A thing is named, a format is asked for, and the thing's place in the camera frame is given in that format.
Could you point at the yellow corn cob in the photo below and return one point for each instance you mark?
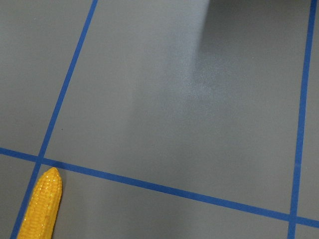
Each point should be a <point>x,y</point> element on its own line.
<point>40,217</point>

